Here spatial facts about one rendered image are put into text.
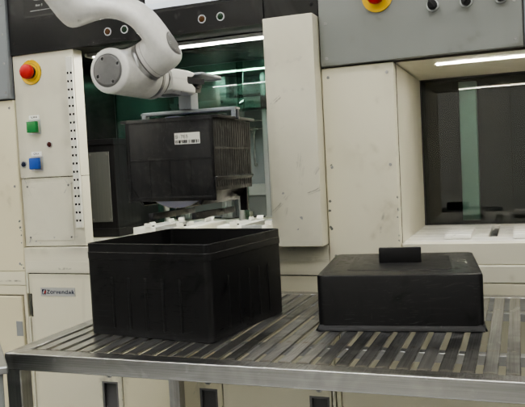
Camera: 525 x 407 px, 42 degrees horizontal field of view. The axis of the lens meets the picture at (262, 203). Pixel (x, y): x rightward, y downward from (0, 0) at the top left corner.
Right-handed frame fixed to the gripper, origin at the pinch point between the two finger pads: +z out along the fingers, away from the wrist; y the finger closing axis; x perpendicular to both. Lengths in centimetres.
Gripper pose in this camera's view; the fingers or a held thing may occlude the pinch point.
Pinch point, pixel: (187, 86)
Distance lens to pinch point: 158.8
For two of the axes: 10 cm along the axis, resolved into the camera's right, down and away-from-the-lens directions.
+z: 3.6, -0.7, 9.3
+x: -0.4, -10.0, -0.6
